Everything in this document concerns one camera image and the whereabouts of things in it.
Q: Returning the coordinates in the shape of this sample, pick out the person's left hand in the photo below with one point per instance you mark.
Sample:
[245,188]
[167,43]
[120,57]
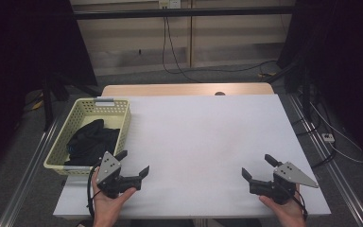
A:
[107,209]

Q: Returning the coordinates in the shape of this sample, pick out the aluminium floor rail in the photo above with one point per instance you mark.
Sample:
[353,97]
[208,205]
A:
[337,176]
[28,176]

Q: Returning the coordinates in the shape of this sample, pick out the black metal stand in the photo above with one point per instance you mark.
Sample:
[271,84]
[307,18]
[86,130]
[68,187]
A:
[48,104]

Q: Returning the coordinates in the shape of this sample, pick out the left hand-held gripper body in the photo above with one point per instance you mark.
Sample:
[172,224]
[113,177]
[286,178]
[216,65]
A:
[108,168]

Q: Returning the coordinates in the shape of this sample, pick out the black cloth garment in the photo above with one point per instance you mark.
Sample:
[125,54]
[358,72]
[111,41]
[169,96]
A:
[91,142]

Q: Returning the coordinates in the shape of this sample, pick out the black curtain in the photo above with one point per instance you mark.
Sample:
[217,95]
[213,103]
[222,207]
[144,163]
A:
[28,47]
[343,63]

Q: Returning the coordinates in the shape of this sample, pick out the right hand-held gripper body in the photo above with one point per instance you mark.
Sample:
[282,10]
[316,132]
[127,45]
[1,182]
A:
[288,175]

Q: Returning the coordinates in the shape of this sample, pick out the pale yellow plastic basket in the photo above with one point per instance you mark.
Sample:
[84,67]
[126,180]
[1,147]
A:
[85,110]

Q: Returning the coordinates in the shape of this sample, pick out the white power strip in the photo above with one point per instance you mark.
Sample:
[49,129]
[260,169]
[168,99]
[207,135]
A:
[328,137]

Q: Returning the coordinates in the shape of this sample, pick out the black horizontal metal bar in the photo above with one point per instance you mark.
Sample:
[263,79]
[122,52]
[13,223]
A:
[186,12]

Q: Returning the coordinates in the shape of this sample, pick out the person's right hand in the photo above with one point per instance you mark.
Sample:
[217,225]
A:
[288,214]

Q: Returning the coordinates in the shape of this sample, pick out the white wall socket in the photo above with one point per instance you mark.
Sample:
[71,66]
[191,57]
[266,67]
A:
[169,3]

